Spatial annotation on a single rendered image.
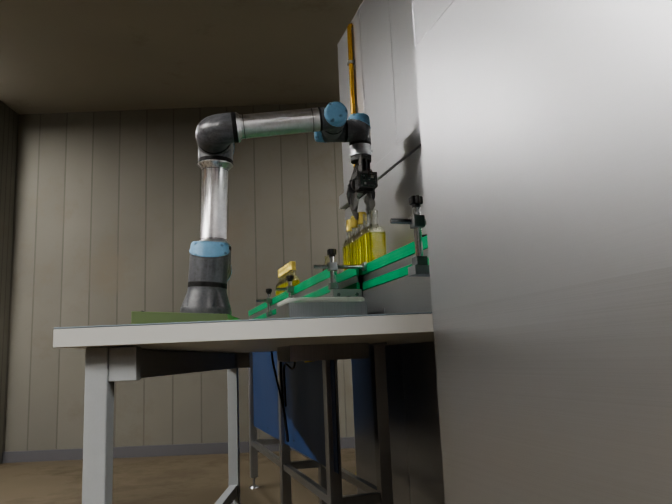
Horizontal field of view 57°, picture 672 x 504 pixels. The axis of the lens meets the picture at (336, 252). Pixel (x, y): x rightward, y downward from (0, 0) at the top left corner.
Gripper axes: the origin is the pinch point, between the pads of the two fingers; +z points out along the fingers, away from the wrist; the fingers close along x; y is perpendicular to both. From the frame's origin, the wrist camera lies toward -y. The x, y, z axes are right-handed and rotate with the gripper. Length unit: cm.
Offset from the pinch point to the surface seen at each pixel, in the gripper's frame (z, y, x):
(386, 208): -4.9, -6.6, 12.0
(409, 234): 8.4, 12.1, 11.7
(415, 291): 32, 54, -7
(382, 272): 23.0, 26.8, -4.3
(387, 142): -30.7, -9.4, 15.0
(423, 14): -13, 102, -24
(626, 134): 26, 146, -25
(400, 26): -67, 9, 15
